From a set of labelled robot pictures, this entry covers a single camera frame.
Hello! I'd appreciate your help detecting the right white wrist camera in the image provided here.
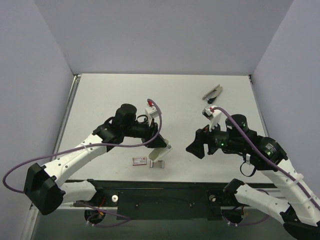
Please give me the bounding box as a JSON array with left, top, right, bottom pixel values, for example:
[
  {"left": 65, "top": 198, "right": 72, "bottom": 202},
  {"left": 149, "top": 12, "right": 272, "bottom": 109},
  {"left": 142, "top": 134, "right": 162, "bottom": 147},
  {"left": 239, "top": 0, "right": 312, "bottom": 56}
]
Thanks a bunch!
[{"left": 202, "top": 105, "right": 222, "bottom": 132}]

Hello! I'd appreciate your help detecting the beige stapler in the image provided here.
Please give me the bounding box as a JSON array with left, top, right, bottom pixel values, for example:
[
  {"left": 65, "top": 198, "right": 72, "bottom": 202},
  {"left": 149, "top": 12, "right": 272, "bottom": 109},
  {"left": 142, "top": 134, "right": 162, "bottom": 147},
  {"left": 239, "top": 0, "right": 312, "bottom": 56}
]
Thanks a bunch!
[{"left": 148, "top": 144, "right": 172, "bottom": 163}]

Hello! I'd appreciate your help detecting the open staple box tray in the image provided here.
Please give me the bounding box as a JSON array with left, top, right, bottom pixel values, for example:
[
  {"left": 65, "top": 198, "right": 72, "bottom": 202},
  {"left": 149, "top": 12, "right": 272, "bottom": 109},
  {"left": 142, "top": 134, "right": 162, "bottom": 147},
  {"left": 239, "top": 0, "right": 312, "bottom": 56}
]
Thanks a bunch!
[{"left": 149, "top": 160, "right": 165, "bottom": 169}]

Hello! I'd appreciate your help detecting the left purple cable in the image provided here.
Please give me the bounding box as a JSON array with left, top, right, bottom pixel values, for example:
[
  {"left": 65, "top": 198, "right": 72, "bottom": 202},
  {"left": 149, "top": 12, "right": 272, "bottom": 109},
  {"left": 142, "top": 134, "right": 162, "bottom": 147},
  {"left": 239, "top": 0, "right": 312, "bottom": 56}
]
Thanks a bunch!
[{"left": 2, "top": 98, "right": 165, "bottom": 228}]

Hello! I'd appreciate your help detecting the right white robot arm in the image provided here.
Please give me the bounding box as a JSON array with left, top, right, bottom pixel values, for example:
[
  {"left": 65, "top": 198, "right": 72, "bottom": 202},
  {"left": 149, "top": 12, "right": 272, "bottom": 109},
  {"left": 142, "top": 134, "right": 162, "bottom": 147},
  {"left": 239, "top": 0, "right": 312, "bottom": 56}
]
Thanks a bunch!
[{"left": 186, "top": 110, "right": 320, "bottom": 240}]

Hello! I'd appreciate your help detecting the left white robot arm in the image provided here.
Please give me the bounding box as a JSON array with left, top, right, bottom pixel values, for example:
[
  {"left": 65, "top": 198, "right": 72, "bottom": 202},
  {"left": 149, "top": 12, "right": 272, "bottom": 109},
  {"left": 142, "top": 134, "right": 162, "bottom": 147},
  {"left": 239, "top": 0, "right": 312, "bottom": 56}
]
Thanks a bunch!
[{"left": 23, "top": 102, "right": 172, "bottom": 215}]

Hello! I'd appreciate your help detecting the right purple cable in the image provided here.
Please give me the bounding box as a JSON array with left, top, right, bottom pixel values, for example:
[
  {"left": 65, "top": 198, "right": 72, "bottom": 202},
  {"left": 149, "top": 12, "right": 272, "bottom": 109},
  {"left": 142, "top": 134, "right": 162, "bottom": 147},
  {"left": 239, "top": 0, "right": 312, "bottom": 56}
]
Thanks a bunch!
[{"left": 211, "top": 106, "right": 320, "bottom": 228}]

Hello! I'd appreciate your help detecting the red white staple box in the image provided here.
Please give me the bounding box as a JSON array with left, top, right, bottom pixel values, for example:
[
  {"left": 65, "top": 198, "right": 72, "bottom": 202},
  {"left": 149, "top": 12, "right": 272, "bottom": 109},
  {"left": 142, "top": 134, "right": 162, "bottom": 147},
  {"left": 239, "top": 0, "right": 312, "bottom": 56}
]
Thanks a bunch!
[{"left": 132, "top": 157, "right": 147, "bottom": 166}]

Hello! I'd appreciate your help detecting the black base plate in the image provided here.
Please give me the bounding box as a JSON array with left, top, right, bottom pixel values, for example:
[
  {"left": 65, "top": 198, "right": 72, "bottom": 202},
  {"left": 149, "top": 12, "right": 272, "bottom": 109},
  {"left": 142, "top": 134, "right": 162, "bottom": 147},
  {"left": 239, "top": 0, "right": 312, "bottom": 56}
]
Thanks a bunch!
[{"left": 87, "top": 179, "right": 241, "bottom": 221}]

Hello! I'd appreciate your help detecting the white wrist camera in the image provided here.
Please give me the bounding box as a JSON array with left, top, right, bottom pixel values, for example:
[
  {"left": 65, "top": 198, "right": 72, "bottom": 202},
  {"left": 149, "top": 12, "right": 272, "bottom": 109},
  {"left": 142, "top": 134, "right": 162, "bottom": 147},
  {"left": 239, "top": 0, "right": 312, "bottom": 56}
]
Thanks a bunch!
[
  {"left": 202, "top": 105, "right": 222, "bottom": 132},
  {"left": 145, "top": 98, "right": 161, "bottom": 126}
]

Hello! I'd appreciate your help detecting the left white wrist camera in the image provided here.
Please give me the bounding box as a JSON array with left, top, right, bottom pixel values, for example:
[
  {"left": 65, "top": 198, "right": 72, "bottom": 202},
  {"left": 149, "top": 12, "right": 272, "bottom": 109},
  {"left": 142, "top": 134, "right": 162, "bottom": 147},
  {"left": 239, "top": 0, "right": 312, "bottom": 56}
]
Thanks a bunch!
[{"left": 145, "top": 98, "right": 161, "bottom": 126}]

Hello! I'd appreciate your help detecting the purple cable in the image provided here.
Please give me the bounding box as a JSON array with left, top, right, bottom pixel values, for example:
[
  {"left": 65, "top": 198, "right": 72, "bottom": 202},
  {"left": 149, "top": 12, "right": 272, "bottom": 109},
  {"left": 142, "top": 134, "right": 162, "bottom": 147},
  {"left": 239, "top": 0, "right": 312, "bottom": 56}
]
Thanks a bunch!
[
  {"left": 2, "top": 98, "right": 165, "bottom": 228},
  {"left": 211, "top": 106, "right": 320, "bottom": 228}
]

